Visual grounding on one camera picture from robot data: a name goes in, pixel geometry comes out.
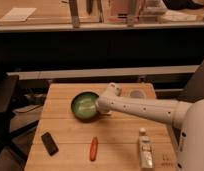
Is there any green ceramic bowl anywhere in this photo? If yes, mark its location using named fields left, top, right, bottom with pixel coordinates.
left=71, top=92, right=99, bottom=122

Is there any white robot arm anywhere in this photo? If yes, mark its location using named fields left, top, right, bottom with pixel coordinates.
left=96, top=83, right=204, bottom=171

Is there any white rectangular block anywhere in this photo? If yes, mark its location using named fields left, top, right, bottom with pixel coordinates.
left=101, top=113, right=112, bottom=116

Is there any orange carrot toy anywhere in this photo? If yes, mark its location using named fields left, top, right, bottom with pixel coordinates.
left=89, top=137, right=98, bottom=161

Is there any black phone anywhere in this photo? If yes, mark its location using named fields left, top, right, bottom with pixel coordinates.
left=41, top=132, right=59, bottom=156

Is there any black chair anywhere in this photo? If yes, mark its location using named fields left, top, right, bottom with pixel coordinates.
left=0, top=75, right=39, bottom=162

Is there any white paper sheet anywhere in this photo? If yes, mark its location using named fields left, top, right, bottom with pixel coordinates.
left=0, top=7, right=36, bottom=22

